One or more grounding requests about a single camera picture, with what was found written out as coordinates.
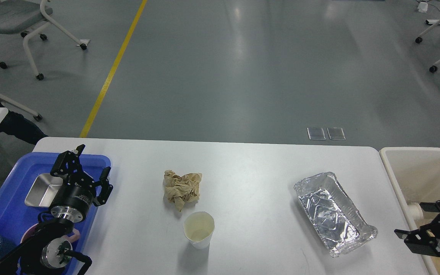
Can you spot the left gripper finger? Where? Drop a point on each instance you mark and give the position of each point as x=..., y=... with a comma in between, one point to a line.
x=68, y=167
x=102, y=188

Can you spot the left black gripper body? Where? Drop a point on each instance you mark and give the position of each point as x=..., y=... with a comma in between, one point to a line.
x=72, y=202

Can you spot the stainless steel rectangular dish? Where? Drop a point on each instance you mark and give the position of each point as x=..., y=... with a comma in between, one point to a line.
x=43, y=190

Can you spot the pink HOME mug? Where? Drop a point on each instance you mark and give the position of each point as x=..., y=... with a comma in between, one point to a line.
x=72, y=237

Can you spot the aluminium foil tray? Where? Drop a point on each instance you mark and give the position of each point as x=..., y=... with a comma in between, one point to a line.
x=332, y=213

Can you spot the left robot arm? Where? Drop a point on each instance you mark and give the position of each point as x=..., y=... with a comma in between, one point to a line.
x=47, y=251

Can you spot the clear plastic bottle in bin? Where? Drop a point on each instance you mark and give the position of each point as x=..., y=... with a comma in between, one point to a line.
x=418, y=217

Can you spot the beige plastic bin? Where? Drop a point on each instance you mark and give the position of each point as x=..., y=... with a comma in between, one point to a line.
x=414, y=173

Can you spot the person in dark trousers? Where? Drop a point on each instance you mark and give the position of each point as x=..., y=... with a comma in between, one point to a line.
x=17, y=125

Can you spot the blue plastic tray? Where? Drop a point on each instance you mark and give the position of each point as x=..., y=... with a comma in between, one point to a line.
x=16, y=217

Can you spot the crumpled brown paper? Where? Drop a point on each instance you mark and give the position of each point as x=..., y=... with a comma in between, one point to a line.
x=181, y=189

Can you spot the white paper cup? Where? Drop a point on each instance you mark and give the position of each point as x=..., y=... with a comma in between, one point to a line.
x=198, y=229

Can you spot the right floor socket plate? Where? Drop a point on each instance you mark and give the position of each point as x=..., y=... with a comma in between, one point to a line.
x=336, y=133

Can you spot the floor socket plate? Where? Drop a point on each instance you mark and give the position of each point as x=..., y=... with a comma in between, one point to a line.
x=316, y=133
x=336, y=133

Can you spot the left floor socket plate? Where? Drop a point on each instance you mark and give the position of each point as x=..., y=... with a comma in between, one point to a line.
x=316, y=133

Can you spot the grey office chair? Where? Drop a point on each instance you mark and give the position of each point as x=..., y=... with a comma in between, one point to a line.
x=31, y=18

